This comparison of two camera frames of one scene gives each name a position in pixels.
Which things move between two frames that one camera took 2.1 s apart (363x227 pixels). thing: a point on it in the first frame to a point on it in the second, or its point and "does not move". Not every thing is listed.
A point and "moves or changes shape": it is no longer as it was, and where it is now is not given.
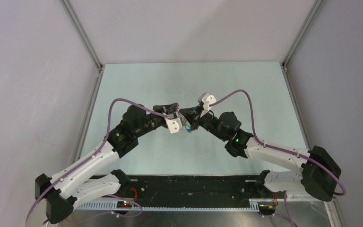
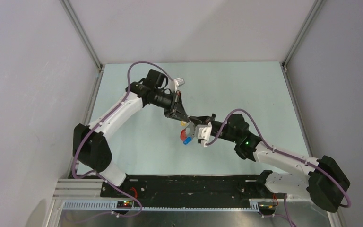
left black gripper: (168, 109) to (176, 109)
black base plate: (193, 190) does not move
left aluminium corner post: (82, 33) does not move
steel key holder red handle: (186, 124) moves or changes shape
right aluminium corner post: (314, 13) does not move
